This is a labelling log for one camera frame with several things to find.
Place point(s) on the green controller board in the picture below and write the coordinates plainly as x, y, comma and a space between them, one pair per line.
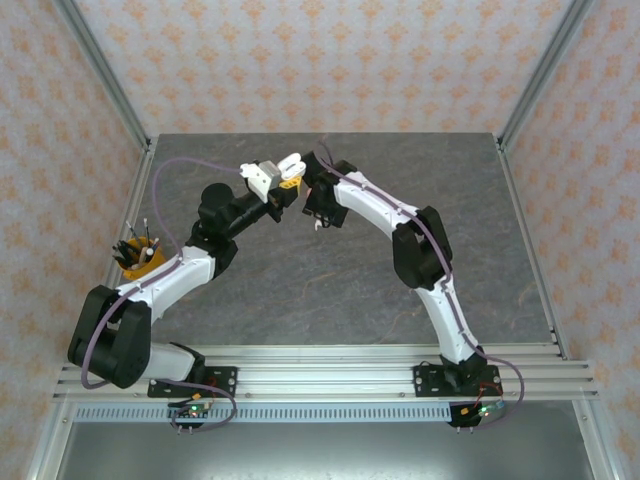
482, 411
192, 411

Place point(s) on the aluminium frame post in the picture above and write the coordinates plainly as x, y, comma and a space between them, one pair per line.
541, 75
107, 75

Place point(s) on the white earbud charging case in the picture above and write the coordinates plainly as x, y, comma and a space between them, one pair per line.
291, 167

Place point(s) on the black marker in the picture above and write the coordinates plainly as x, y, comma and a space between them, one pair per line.
121, 250

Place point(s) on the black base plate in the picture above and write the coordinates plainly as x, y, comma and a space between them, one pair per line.
220, 380
430, 380

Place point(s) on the aluminium mounting rail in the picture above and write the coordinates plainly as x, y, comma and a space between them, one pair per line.
325, 375

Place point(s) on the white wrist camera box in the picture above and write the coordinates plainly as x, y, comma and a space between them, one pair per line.
260, 180

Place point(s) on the white marker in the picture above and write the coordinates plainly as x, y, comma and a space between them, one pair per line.
145, 255

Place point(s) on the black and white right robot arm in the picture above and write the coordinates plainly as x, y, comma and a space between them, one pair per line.
380, 205

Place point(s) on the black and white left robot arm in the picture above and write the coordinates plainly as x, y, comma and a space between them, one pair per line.
170, 280

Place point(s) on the grey metal panel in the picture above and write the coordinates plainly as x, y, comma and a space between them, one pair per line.
320, 450

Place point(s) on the yellow pen cup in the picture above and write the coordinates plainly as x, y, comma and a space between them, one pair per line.
142, 272

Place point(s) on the aluminium side rail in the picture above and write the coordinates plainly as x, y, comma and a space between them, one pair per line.
517, 200
140, 172

